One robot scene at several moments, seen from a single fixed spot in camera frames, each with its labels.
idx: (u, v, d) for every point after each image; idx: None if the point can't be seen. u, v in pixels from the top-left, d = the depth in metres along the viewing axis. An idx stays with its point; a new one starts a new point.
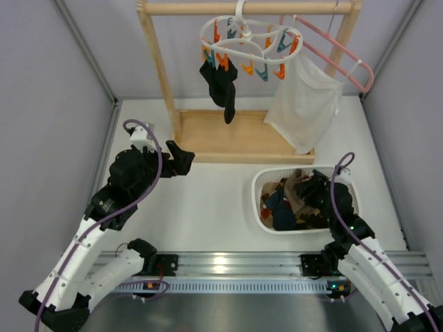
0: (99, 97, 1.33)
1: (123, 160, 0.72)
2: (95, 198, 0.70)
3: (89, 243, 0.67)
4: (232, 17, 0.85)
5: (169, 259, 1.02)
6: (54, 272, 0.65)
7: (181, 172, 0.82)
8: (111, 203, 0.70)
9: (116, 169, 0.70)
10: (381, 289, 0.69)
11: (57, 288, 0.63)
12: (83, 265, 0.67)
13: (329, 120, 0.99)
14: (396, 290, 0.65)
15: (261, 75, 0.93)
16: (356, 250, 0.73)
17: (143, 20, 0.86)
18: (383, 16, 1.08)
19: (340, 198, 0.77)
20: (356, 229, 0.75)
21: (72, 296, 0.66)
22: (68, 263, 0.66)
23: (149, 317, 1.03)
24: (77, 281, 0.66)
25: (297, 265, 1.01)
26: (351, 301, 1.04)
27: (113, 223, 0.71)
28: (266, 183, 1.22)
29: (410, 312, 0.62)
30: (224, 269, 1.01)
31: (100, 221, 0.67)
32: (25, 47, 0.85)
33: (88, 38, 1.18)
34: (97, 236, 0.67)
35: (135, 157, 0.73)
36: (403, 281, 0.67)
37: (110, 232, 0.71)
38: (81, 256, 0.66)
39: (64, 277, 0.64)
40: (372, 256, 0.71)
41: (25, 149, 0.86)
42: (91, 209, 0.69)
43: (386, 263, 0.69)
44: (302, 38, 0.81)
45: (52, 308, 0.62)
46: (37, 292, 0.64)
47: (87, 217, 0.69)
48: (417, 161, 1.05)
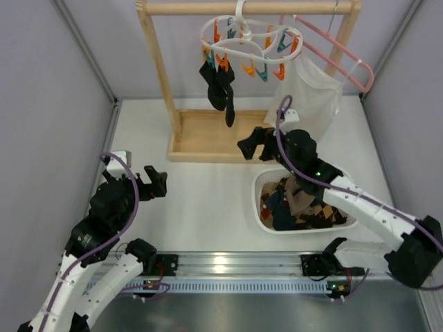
0: (99, 97, 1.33)
1: (104, 190, 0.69)
2: (74, 232, 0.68)
3: (73, 279, 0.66)
4: (232, 17, 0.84)
5: (169, 259, 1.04)
6: (43, 310, 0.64)
7: (160, 193, 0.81)
8: (91, 237, 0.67)
9: (97, 201, 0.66)
10: (367, 224, 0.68)
11: (48, 323, 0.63)
12: (71, 299, 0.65)
13: (330, 120, 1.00)
14: (383, 218, 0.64)
15: (260, 75, 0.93)
16: (331, 194, 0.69)
17: (144, 20, 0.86)
18: (382, 16, 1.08)
19: (304, 149, 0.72)
20: (322, 176, 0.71)
21: (66, 326, 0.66)
22: (55, 299, 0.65)
23: (149, 317, 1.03)
24: (69, 312, 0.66)
25: (297, 265, 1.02)
26: (351, 301, 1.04)
27: (93, 256, 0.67)
28: (266, 183, 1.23)
29: (403, 233, 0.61)
30: (224, 269, 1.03)
31: (79, 259, 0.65)
32: (25, 47, 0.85)
33: (88, 38, 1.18)
34: (79, 272, 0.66)
35: (116, 189, 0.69)
36: (385, 205, 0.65)
37: (94, 265, 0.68)
38: (68, 292, 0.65)
39: (54, 312, 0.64)
40: (347, 194, 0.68)
41: (25, 149, 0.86)
42: (70, 245, 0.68)
43: (363, 195, 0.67)
44: (302, 38, 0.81)
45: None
46: (32, 324, 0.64)
47: (68, 252, 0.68)
48: (417, 161, 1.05)
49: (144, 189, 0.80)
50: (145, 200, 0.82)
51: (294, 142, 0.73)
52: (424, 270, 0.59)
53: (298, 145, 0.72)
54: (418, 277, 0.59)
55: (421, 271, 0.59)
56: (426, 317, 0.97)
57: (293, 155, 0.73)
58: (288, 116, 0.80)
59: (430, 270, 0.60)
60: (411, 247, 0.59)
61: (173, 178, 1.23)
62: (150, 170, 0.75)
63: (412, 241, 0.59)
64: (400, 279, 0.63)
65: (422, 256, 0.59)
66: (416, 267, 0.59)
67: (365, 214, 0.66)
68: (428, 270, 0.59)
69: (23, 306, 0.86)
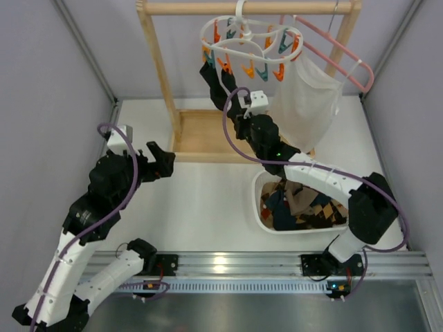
0: (99, 97, 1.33)
1: (104, 165, 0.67)
2: (72, 209, 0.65)
3: (70, 258, 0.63)
4: (232, 17, 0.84)
5: (169, 259, 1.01)
6: (39, 290, 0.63)
7: (165, 173, 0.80)
8: (90, 214, 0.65)
9: (97, 175, 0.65)
10: (324, 189, 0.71)
11: (46, 305, 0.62)
12: (69, 281, 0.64)
13: (329, 120, 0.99)
14: (333, 180, 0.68)
15: (261, 75, 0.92)
16: (289, 170, 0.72)
17: (143, 19, 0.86)
18: (382, 17, 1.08)
19: (267, 132, 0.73)
20: (283, 156, 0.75)
21: (65, 308, 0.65)
22: (52, 280, 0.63)
23: (149, 316, 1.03)
24: (66, 293, 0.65)
25: (297, 265, 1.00)
26: (351, 301, 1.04)
27: (93, 234, 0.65)
28: (266, 183, 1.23)
29: (351, 189, 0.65)
30: (224, 269, 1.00)
31: (77, 236, 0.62)
32: (26, 48, 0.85)
33: (88, 38, 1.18)
34: (77, 251, 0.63)
35: (115, 162, 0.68)
36: (336, 169, 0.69)
37: (93, 244, 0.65)
38: (64, 272, 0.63)
39: (50, 294, 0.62)
40: (302, 166, 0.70)
41: (24, 149, 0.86)
42: (68, 222, 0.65)
43: (317, 164, 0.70)
44: (302, 38, 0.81)
45: (43, 325, 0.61)
46: (28, 307, 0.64)
47: (66, 230, 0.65)
48: (417, 161, 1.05)
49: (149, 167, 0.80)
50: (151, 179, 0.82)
51: (257, 126, 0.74)
52: (379, 223, 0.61)
53: (261, 128, 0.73)
54: (374, 228, 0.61)
55: (374, 223, 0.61)
56: (426, 317, 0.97)
57: (257, 138, 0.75)
58: (255, 99, 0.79)
59: (387, 223, 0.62)
60: (358, 200, 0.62)
61: (173, 178, 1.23)
62: (154, 146, 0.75)
63: (359, 196, 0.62)
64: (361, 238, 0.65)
65: (371, 208, 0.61)
66: (368, 219, 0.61)
67: (320, 180, 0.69)
68: (383, 223, 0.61)
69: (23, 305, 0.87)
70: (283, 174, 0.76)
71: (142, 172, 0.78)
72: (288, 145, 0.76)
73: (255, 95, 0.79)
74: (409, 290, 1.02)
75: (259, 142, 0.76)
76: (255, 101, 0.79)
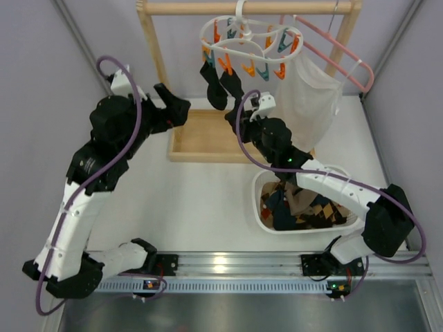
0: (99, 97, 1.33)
1: (106, 107, 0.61)
2: (75, 158, 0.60)
3: (77, 209, 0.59)
4: (232, 17, 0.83)
5: (169, 259, 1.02)
6: (47, 245, 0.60)
7: (177, 121, 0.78)
8: (94, 161, 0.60)
9: (99, 117, 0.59)
10: (338, 198, 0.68)
11: (55, 259, 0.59)
12: (77, 233, 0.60)
13: (329, 120, 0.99)
14: (349, 191, 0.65)
15: (261, 75, 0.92)
16: (302, 178, 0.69)
17: (144, 20, 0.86)
18: (382, 17, 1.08)
19: (280, 137, 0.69)
20: (294, 162, 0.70)
21: (75, 262, 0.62)
22: (59, 233, 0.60)
23: (149, 316, 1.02)
24: (76, 247, 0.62)
25: (297, 265, 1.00)
26: (351, 301, 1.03)
27: (100, 184, 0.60)
28: (266, 183, 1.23)
29: (369, 203, 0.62)
30: (224, 269, 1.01)
31: (82, 185, 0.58)
32: (27, 49, 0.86)
33: (88, 38, 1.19)
34: (84, 201, 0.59)
35: (118, 102, 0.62)
36: (352, 178, 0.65)
37: (100, 195, 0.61)
38: (73, 224, 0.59)
39: (59, 247, 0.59)
40: (316, 174, 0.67)
41: (25, 149, 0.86)
42: (72, 171, 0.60)
43: (331, 173, 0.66)
44: (302, 37, 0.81)
45: (55, 280, 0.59)
46: (37, 262, 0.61)
47: (71, 180, 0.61)
48: (417, 161, 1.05)
49: (158, 117, 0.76)
50: (163, 129, 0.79)
51: (270, 131, 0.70)
52: (394, 238, 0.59)
53: (275, 134, 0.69)
54: (390, 244, 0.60)
55: (390, 239, 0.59)
56: (426, 317, 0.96)
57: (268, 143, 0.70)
58: (264, 102, 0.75)
59: (404, 237, 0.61)
60: (376, 213, 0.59)
61: (173, 178, 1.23)
62: (161, 88, 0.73)
63: (377, 210, 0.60)
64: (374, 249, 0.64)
65: (390, 223, 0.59)
66: (385, 234, 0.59)
67: (334, 190, 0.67)
68: (399, 238, 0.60)
69: (24, 305, 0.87)
70: (293, 181, 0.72)
71: (151, 121, 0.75)
72: (299, 150, 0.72)
73: (264, 97, 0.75)
74: (409, 290, 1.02)
75: (270, 147, 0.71)
76: (264, 104, 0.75)
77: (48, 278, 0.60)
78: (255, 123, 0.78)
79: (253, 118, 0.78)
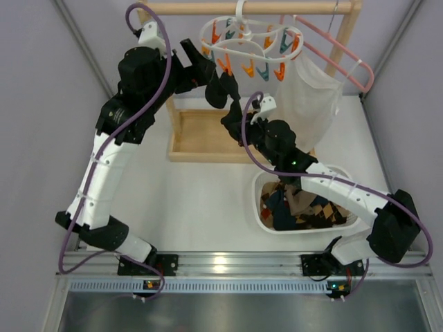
0: (99, 97, 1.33)
1: (133, 57, 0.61)
2: (104, 110, 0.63)
3: (107, 160, 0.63)
4: (232, 18, 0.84)
5: (169, 259, 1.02)
6: (79, 194, 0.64)
7: (201, 81, 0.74)
8: (122, 112, 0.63)
9: (126, 67, 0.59)
10: (343, 203, 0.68)
11: (87, 207, 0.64)
12: (107, 182, 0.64)
13: (329, 120, 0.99)
14: (356, 196, 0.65)
15: (261, 75, 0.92)
16: (306, 181, 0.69)
17: (144, 19, 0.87)
18: (382, 17, 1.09)
19: (284, 140, 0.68)
20: (298, 165, 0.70)
21: (104, 212, 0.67)
22: (91, 183, 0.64)
23: (149, 316, 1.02)
24: (106, 198, 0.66)
25: (297, 265, 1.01)
26: (352, 301, 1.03)
27: (128, 135, 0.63)
28: (266, 183, 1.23)
29: (376, 209, 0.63)
30: (224, 269, 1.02)
31: (112, 135, 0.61)
32: (27, 49, 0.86)
33: (88, 38, 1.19)
34: (113, 152, 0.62)
35: (146, 52, 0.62)
36: (358, 184, 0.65)
37: (128, 146, 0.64)
38: (102, 174, 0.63)
39: (90, 197, 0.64)
40: (322, 178, 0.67)
41: (25, 148, 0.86)
42: (102, 123, 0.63)
43: (337, 178, 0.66)
44: (302, 37, 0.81)
45: (87, 227, 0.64)
46: (70, 211, 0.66)
47: (100, 132, 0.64)
48: (417, 161, 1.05)
49: (184, 75, 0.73)
50: (188, 88, 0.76)
51: (274, 133, 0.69)
52: (402, 245, 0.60)
53: (279, 136, 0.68)
54: (396, 251, 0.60)
55: (397, 246, 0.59)
56: (426, 317, 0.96)
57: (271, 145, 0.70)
58: (264, 104, 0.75)
59: (410, 243, 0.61)
60: (385, 220, 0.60)
61: (173, 178, 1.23)
62: (187, 44, 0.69)
63: (385, 217, 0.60)
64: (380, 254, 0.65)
65: (397, 229, 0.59)
66: (393, 241, 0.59)
67: (340, 196, 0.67)
68: (405, 245, 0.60)
69: (24, 305, 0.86)
70: (297, 185, 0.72)
71: (176, 81, 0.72)
72: (303, 153, 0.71)
73: (264, 99, 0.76)
74: (408, 290, 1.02)
75: (273, 150, 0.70)
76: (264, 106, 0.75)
77: (80, 225, 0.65)
78: (256, 126, 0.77)
79: (255, 121, 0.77)
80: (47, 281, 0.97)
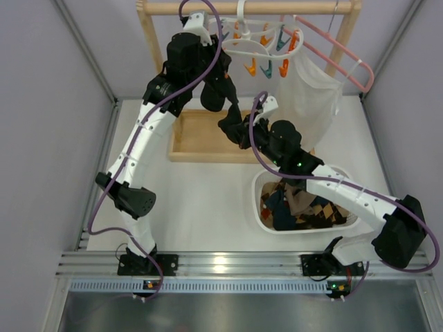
0: (99, 97, 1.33)
1: (180, 39, 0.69)
2: (151, 85, 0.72)
3: (151, 126, 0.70)
4: (226, 19, 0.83)
5: (169, 259, 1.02)
6: (122, 154, 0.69)
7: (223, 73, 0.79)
8: (168, 87, 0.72)
9: (175, 48, 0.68)
10: (349, 208, 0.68)
11: (128, 167, 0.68)
12: (147, 147, 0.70)
13: (329, 120, 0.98)
14: (365, 201, 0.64)
15: (264, 72, 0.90)
16: (313, 184, 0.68)
17: (144, 20, 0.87)
18: (382, 16, 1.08)
19: (290, 142, 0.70)
20: (304, 166, 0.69)
21: (140, 177, 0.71)
22: (133, 145, 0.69)
23: (149, 316, 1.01)
24: (145, 162, 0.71)
25: (297, 265, 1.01)
26: (352, 302, 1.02)
27: (172, 106, 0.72)
28: (266, 183, 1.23)
29: (385, 214, 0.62)
30: (224, 269, 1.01)
31: (158, 104, 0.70)
32: (28, 49, 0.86)
33: (88, 38, 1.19)
34: (158, 119, 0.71)
35: (188, 37, 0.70)
36: (367, 188, 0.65)
37: (170, 116, 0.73)
38: (147, 137, 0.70)
39: (132, 158, 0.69)
40: (329, 181, 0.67)
41: (25, 149, 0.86)
42: (148, 94, 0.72)
43: (345, 181, 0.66)
44: (301, 33, 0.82)
45: (127, 185, 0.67)
46: (111, 172, 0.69)
47: (147, 102, 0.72)
48: (417, 162, 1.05)
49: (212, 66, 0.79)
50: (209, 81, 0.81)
51: (279, 134, 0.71)
52: (409, 250, 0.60)
53: (284, 137, 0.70)
54: (403, 256, 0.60)
55: (404, 252, 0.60)
56: (426, 317, 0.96)
57: (275, 146, 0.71)
58: (267, 104, 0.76)
59: (416, 248, 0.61)
60: (394, 226, 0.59)
61: (173, 178, 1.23)
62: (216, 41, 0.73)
63: (394, 224, 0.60)
64: (385, 259, 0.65)
65: (405, 236, 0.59)
66: (402, 246, 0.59)
67: (348, 200, 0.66)
68: (412, 250, 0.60)
69: (24, 304, 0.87)
70: (302, 187, 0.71)
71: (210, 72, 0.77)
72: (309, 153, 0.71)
73: (267, 99, 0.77)
74: (409, 290, 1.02)
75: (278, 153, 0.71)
76: (267, 106, 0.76)
77: (119, 183, 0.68)
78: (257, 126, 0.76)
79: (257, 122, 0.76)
80: (48, 281, 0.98)
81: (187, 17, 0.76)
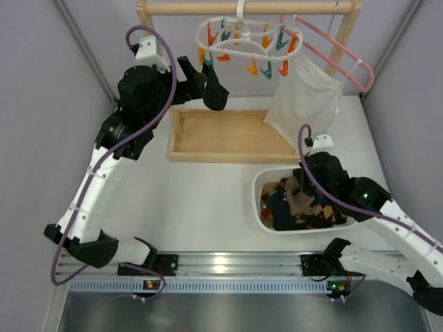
0: (99, 97, 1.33)
1: (132, 75, 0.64)
2: (104, 125, 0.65)
3: (104, 173, 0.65)
4: (226, 19, 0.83)
5: (169, 259, 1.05)
6: (72, 206, 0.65)
7: (196, 95, 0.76)
8: (122, 128, 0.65)
9: (126, 86, 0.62)
10: (411, 257, 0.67)
11: (79, 220, 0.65)
12: (100, 196, 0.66)
13: (329, 120, 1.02)
14: (434, 259, 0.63)
15: (264, 73, 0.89)
16: (378, 223, 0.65)
17: (144, 20, 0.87)
18: (382, 16, 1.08)
19: (327, 168, 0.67)
20: (367, 198, 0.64)
21: (95, 227, 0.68)
22: (85, 196, 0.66)
23: (149, 317, 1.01)
24: (98, 211, 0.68)
25: (297, 265, 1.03)
26: (352, 302, 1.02)
27: (127, 150, 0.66)
28: (266, 183, 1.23)
29: None
30: (224, 269, 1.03)
31: (111, 150, 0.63)
32: (27, 48, 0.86)
33: (88, 37, 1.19)
34: (111, 166, 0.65)
35: (146, 72, 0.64)
36: (437, 245, 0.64)
37: (127, 160, 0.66)
38: (98, 186, 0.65)
39: (83, 209, 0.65)
40: (399, 227, 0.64)
41: (24, 147, 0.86)
42: (102, 137, 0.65)
43: (417, 232, 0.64)
44: (301, 34, 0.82)
45: (77, 241, 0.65)
46: (60, 225, 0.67)
47: (99, 145, 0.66)
48: (417, 162, 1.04)
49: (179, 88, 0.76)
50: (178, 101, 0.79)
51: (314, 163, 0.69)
52: None
53: (318, 165, 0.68)
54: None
55: None
56: (427, 317, 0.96)
57: (317, 177, 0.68)
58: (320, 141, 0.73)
59: None
60: None
61: (173, 178, 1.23)
62: (185, 62, 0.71)
63: None
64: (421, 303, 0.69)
65: None
66: None
67: (417, 252, 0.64)
68: None
69: (23, 304, 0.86)
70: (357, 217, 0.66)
71: None
72: (365, 180, 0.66)
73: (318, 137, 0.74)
74: None
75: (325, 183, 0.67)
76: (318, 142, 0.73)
77: (70, 239, 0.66)
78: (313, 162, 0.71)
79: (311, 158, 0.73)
80: (47, 281, 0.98)
81: (138, 43, 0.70)
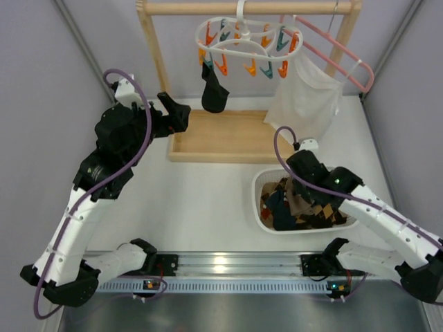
0: (99, 97, 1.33)
1: (111, 117, 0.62)
2: (82, 165, 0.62)
3: (82, 215, 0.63)
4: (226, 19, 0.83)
5: (169, 259, 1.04)
6: (48, 249, 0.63)
7: (178, 128, 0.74)
8: (101, 169, 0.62)
9: (103, 128, 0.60)
10: (387, 238, 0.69)
11: (55, 263, 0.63)
12: (78, 238, 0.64)
13: (329, 121, 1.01)
14: (405, 236, 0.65)
15: (265, 73, 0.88)
16: (349, 205, 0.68)
17: (144, 20, 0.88)
18: (382, 16, 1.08)
19: (304, 161, 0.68)
20: (342, 183, 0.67)
21: (73, 269, 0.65)
22: (61, 238, 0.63)
23: (149, 316, 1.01)
24: (75, 253, 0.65)
25: (297, 265, 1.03)
26: (352, 302, 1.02)
27: (105, 191, 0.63)
28: (266, 183, 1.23)
29: (428, 255, 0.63)
30: (224, 269, 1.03)
31: (89, 191, 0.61)
32: (27, 48, 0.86)
33: (88, 37, 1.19)
34: (88, 207, 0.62)
35: (124, 115, 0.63)
36: (409, 223, 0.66)
37: (104, 202, 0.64)
38: (75, 228, 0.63)
39: (59, 252, 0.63)
40: (369, 207, 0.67)
41: (25, 147, 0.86)
42: (79, 178, 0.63)
43: (386, 210, 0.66)
44: (301, 34, 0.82)
45: (53, 284, 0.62)
46: (37, 266, 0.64)
47: (77, 187, 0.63)
48: (417, 161, 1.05)
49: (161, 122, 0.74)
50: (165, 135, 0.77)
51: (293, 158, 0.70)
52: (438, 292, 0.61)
53: (295, 160, 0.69)
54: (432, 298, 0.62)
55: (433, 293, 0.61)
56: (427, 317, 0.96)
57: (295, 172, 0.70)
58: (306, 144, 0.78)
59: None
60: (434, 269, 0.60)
61: (173, 178, 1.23)
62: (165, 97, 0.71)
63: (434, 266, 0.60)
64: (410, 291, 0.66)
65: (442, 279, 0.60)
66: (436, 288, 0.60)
67: (388, 230, 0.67)
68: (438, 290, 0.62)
69: (23, 303, 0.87)
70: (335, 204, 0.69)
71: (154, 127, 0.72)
72: (338, 169, 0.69)
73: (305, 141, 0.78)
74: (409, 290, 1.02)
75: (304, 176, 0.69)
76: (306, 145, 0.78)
77: (46, 281, 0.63)
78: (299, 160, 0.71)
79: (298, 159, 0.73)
80: None
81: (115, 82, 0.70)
